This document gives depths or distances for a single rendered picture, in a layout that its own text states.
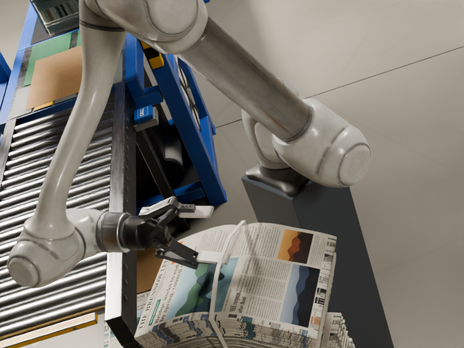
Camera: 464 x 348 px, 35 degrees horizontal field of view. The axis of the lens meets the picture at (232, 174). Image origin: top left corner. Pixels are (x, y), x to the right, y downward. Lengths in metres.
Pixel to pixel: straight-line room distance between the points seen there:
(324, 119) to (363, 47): 2.77
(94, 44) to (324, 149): 0.55
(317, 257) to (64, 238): 0.55
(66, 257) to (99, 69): 0.39
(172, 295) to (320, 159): 0.45
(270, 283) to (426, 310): 1.36
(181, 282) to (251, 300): 0.21
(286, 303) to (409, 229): 1.66
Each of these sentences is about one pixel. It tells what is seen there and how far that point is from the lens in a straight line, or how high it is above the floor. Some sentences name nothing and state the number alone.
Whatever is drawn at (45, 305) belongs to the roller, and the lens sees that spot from 2.29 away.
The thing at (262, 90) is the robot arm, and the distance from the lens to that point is 1.53.
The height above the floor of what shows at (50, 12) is 0.92.
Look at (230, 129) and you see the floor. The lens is 4.06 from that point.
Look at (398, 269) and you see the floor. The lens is 3.02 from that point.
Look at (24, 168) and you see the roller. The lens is 2.94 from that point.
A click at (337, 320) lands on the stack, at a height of 0.83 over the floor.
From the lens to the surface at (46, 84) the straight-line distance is 3.45.
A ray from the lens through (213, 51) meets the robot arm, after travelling 1.44.
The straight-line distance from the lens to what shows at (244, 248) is 1.66.
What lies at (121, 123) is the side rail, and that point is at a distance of 2.89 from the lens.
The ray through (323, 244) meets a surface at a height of 1.06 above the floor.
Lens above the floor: 2.22
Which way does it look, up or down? 36 degrees down
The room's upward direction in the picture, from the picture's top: 22 degrees counter-clockwise
